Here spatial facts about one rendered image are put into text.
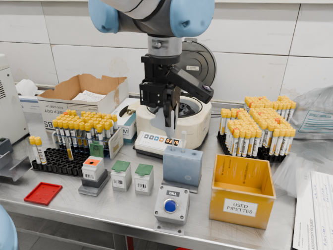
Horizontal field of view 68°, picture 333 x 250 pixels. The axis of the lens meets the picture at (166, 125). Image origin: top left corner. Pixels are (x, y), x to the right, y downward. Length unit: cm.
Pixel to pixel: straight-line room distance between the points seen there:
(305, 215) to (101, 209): 49
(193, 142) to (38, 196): 47
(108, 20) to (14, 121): 66
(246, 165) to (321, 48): 60
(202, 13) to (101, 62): 89
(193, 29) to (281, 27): 74
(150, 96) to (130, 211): 28
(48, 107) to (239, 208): 72
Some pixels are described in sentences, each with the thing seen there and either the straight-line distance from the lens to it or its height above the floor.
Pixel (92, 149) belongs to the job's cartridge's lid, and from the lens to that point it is 71.
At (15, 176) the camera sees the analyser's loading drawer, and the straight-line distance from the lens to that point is 80.
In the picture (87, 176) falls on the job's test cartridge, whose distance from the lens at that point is 70.
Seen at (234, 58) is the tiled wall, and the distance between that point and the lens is 107.
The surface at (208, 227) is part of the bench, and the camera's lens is 62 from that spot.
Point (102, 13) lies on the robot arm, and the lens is 45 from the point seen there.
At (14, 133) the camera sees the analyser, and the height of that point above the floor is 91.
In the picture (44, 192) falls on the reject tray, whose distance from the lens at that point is 76.
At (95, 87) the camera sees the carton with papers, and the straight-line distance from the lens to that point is 119.
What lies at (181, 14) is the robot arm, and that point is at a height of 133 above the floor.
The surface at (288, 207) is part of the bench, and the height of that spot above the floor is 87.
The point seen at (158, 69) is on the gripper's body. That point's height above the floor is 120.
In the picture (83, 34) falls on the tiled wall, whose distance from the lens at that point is 122.
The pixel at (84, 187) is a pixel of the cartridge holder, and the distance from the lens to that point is 72.
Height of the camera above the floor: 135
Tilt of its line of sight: 28 degrees down
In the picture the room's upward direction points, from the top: straight up
